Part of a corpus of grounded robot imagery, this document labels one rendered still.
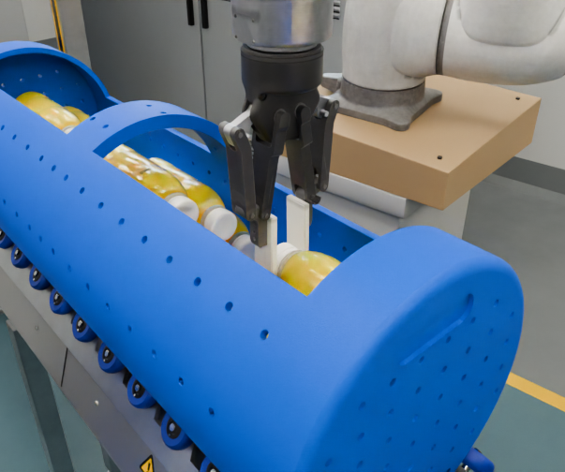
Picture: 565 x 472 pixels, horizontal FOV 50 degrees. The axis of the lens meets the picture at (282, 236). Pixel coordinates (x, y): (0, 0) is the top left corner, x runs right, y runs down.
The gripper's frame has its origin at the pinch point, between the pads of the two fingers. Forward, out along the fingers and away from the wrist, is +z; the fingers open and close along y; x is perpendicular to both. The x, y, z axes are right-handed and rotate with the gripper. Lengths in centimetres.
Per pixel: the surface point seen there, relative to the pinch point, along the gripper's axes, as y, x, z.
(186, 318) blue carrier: 17.2, 8.6, -3.0
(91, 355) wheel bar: 16.1, -19.3, 20.7
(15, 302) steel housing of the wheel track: 18, -45, 26
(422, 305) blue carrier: 8.1, 23.8, -8.6
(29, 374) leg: 14, -72, 64
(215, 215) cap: 0.8, -11.5, 2.1
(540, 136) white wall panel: -259, -97, 85
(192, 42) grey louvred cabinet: -114, -196, 33
